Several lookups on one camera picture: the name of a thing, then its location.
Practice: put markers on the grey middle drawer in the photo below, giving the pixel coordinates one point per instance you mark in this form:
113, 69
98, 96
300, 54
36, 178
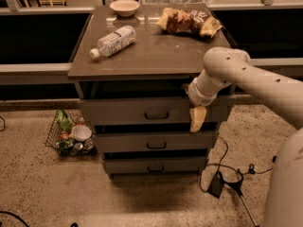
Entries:
123, 142

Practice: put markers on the grey drawer cabinet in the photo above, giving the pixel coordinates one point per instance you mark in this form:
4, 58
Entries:
155, 65

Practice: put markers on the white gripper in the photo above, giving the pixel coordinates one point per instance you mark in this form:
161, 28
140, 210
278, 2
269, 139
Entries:
198, 96

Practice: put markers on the green snack bag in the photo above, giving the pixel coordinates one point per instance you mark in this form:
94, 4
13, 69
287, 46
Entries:
63, 121

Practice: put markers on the crumpled chip bag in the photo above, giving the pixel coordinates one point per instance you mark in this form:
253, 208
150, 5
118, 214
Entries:
197, 22

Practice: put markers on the grey bottom drawer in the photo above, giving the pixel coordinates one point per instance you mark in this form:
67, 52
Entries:
156, 165

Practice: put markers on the black power adapter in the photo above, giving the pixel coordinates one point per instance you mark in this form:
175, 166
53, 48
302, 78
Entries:
216, 185

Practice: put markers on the white cup in basket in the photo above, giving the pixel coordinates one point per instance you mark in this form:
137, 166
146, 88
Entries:
81, 133

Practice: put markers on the beige ceramic bowl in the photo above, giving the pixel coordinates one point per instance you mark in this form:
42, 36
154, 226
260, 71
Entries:
124, 8

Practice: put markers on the grey drawer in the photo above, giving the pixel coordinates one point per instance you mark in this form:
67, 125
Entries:
135, 111
123, 142
156, 165

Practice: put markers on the black wire basket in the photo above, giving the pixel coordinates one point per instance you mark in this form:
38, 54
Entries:
66, 145

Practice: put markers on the clear plastic water bottle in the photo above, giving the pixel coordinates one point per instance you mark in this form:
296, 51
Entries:
114, 42

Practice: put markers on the metal tripod leg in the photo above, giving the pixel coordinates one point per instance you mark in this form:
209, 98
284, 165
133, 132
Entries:
236, 186

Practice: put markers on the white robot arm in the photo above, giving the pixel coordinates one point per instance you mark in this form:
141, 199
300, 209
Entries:
284, 96

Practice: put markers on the grey top drawer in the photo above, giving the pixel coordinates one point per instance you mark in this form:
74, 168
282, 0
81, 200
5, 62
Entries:
135, 111

